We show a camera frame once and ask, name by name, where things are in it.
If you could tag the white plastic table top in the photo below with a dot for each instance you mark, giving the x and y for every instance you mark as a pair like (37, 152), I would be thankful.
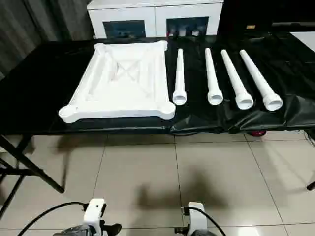
(118, 103)

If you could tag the white plastic table leg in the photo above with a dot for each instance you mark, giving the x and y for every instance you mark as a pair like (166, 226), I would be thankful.
(179, 73)
(212, 76)
(258, 78)
(235, 78)

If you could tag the red caster wheel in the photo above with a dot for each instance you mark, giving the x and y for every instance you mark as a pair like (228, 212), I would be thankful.
(258, 133)

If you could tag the black mat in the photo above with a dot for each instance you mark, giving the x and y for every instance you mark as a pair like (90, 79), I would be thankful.
(37, 86)

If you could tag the small yellow tag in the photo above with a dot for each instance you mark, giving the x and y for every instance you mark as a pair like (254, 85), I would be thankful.
(251, 26)

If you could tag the white cabinet with glass doors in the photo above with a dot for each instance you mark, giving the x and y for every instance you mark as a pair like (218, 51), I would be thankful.
(157, 14)

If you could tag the grey curtain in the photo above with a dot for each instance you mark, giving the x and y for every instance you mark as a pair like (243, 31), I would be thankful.
(37, 22)

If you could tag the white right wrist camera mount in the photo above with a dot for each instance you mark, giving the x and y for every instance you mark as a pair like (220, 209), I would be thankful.
(197, 216)

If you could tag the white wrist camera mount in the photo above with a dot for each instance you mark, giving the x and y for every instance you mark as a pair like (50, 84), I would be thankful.
(94, 214)
(197, 216)

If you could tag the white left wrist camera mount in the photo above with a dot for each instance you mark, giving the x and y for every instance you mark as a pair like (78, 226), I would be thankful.
(94, 214)

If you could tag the black folding table frame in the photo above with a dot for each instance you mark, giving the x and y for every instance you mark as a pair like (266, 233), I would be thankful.
(32, 162)

